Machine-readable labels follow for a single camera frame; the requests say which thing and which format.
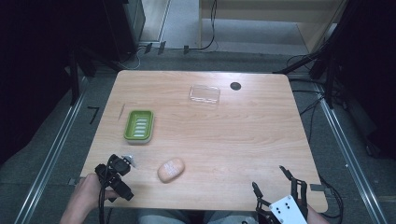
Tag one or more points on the black metal stand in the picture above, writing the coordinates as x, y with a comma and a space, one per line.
327, 56
74, 77

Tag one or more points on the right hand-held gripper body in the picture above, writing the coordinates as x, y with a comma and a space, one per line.
288, 210

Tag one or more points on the green soap dish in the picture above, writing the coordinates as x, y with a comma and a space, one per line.
139, 126

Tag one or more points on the thin wooden stick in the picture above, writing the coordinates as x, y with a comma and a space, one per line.
121, 112

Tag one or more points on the person's left hand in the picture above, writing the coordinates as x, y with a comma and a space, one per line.
90, 193

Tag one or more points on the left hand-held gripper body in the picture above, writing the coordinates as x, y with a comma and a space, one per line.
116, 168

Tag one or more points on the dark curtain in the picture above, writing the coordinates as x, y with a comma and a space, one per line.
34, 68
373, 71

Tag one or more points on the metal floor rail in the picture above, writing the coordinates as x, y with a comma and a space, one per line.
49, 155
348, 155

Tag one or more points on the black table grommet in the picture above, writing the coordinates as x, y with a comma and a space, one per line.
235, 86

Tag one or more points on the clear plastic lid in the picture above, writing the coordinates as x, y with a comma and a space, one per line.
204, 94

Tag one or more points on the grey tape piece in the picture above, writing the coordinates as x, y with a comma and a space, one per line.
317, 187
75, 181

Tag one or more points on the person's right hand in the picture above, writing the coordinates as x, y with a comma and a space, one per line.
316, 217

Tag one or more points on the light wooden furniture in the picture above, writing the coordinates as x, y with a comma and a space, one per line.
264, 9

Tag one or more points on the black cabinet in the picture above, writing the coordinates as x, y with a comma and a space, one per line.
124, 28

